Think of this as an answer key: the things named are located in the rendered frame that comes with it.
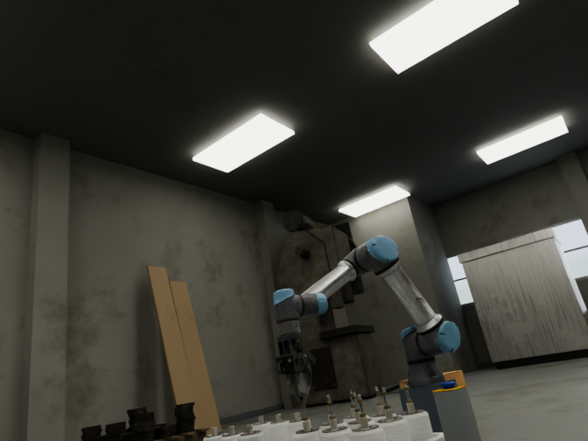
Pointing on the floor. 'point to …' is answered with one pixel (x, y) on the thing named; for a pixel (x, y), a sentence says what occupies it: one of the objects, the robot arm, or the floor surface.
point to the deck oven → (527, 300)
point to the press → (300, 265)
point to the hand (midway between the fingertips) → (303, 398)
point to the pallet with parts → (114, 431)
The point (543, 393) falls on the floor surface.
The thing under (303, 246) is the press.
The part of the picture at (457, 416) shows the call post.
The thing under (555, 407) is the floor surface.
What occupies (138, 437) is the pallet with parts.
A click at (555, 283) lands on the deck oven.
